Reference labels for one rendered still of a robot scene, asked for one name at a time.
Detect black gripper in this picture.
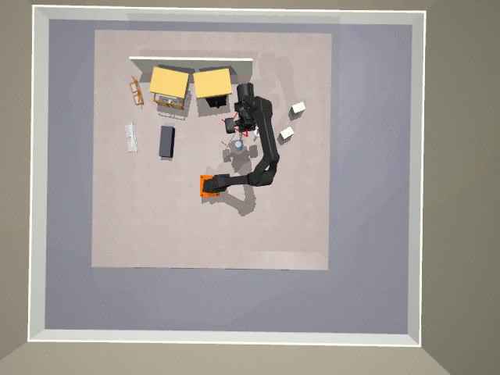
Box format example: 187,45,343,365
225,117,258,134

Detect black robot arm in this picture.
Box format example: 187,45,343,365
202,83,280,194

